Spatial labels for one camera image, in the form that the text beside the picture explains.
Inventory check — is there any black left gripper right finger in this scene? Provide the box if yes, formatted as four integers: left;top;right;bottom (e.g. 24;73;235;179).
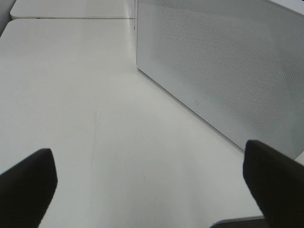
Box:
243;140;304;228

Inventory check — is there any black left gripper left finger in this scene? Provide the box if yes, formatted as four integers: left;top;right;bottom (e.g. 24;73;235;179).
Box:
0;148;58;228

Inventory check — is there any white microwave door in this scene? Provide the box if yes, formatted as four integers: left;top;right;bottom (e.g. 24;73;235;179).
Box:
136;0;304;158

